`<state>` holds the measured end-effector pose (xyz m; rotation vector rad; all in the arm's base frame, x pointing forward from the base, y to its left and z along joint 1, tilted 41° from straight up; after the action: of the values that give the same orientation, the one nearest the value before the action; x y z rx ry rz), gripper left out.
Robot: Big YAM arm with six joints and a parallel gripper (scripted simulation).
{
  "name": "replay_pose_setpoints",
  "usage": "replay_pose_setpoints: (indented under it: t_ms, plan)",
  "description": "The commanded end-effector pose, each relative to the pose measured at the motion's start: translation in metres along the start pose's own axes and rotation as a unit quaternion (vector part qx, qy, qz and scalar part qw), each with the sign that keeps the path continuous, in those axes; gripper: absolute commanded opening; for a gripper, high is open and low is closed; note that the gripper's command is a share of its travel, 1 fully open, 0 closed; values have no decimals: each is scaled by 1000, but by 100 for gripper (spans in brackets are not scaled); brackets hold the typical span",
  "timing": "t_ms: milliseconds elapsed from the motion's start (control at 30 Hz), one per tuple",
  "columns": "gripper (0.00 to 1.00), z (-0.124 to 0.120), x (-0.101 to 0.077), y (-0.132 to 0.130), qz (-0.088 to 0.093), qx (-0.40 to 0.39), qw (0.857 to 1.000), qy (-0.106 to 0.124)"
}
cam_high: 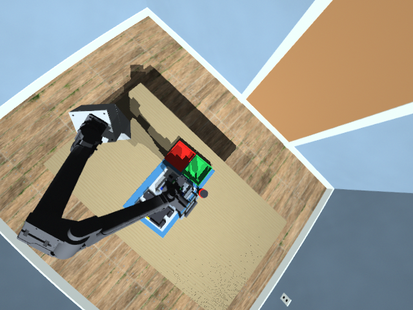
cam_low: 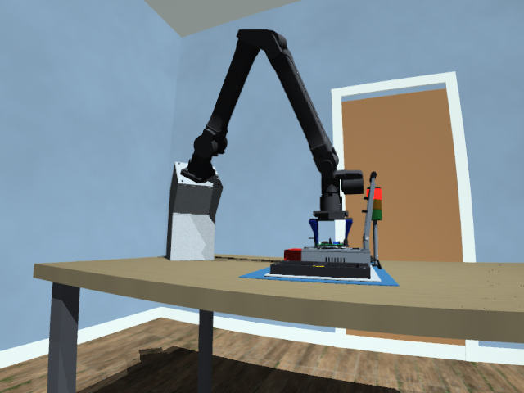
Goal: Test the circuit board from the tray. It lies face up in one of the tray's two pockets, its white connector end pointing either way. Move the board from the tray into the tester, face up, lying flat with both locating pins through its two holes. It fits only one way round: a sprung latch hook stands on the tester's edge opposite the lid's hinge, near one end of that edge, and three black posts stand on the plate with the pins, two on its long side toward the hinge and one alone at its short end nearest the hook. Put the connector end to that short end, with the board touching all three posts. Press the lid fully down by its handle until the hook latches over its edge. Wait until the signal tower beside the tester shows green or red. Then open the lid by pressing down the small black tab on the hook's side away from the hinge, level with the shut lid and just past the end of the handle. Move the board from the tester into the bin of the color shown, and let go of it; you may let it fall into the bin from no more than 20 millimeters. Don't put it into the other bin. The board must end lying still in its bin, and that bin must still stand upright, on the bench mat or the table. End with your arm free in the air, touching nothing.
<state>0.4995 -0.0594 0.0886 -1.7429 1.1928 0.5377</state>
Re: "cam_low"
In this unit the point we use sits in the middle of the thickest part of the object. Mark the red bin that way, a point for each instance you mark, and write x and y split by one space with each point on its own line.
292 254

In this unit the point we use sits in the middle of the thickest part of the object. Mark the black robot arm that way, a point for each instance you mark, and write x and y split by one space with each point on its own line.
249 43

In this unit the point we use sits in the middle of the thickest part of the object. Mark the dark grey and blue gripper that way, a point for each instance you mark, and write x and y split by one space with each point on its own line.
331 207

